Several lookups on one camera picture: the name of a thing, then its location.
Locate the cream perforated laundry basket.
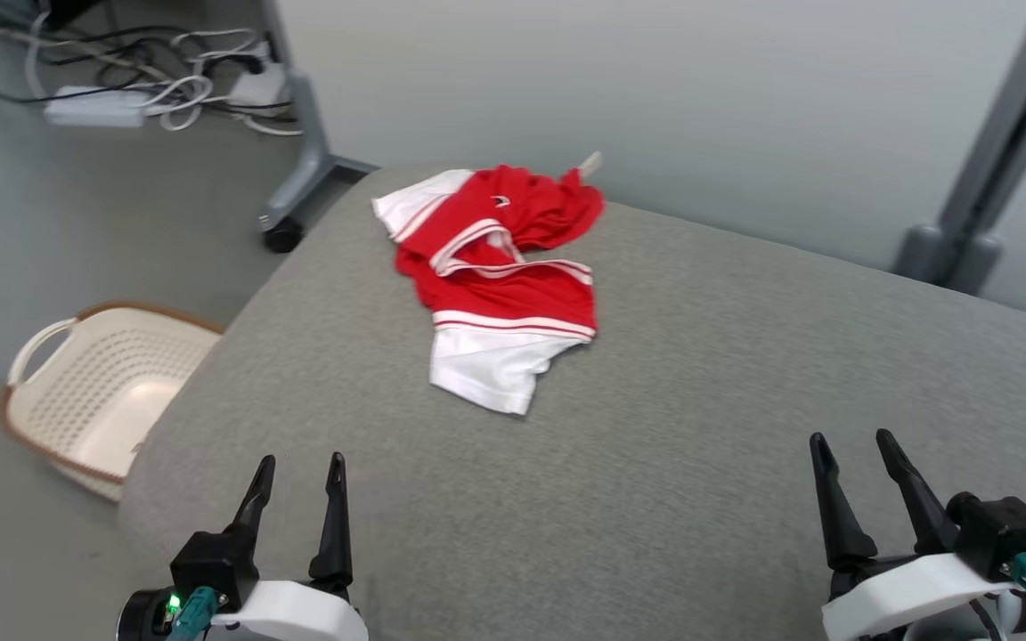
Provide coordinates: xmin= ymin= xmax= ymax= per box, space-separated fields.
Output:
xmin=1 ymin=301 xmax=224 ymax=504

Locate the grey metal post with cylinders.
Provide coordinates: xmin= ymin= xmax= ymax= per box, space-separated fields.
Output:
xmin=892 ymin=0 xmax=1026 ymax=296

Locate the grey wheeled frame leg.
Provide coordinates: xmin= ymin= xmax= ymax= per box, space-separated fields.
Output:
xmin=256 ymin=0 xmax=380 ymax=253

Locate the white looped cable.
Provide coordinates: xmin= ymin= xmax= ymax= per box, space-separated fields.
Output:
xmin=134 ymin=27 xmax=216 ymax=134

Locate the white power adapter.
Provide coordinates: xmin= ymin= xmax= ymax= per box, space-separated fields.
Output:
xmin=228 ymin=62 xmax=289 ymax=110

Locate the white power strip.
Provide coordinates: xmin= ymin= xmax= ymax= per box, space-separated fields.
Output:
xmin=43 ymin=86 xmax=149 ymax=127

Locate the red and white jersey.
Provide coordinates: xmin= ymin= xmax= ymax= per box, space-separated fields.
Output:
xmin=372 ymin=151 xmax=606 ymax=417

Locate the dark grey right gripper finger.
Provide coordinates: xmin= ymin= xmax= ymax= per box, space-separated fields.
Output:
xmin=810 ymin=433 xmax=880 ymax=572
xmin=875 ymin=428 xmax=960 ymax=555

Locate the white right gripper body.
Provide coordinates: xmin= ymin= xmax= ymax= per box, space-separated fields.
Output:
xmin=821 ymin=551 xmax=1014 ymax=641

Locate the left arm cable teal connector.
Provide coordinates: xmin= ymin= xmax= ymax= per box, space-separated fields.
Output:
xmin=166 ymin=586 xmax=220 ymax=641

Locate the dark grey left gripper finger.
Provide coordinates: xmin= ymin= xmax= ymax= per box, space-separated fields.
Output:
xmin=309 ymin=452 xmax=354 ymax=586
xmin=229 ymin=456 xmax=277 ymax=540

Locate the grey fabric sofa cushion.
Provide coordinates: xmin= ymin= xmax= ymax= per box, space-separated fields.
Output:
xmin=117 ymin=163 xmax=1026 ymax=641

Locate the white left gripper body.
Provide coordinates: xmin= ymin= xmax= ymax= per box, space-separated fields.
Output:
xmin=208 ymin=579 xmax=371 ymax=641

